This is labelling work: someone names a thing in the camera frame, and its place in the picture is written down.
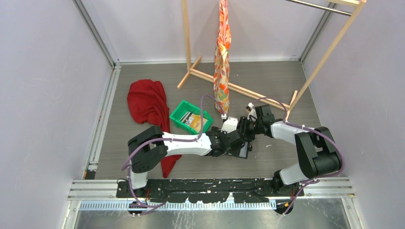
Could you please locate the perforated metal rail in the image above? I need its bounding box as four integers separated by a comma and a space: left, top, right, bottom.
78, 200, 277, 211

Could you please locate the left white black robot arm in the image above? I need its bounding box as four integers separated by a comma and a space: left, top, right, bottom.
124, 125, 252, 198

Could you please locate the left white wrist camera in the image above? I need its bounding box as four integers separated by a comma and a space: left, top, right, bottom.
221, 116, 238, 133

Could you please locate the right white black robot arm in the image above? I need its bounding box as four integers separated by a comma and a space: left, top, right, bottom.
237, 105, 343, 196

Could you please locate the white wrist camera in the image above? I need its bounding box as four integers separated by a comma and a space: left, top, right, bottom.
246, 103, 257, 121
221, 116, 238, 133

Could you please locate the wooden clothes rack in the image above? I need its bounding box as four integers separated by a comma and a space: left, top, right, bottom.
177, 0, 366, 117

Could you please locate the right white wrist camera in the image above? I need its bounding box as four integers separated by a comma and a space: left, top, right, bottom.
246, 103, 257, 121

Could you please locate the green plastic bin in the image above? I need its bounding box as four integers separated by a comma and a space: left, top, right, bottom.
169, 100, 213, 135

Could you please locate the red cloth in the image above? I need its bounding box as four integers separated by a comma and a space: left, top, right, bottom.
126, 79, 182, 179

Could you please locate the black card holder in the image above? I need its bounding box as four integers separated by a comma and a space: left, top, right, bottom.
225, 141, 253, 159

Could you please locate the orange floral tote bag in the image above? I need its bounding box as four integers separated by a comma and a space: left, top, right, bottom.
213, 0, 232, 114

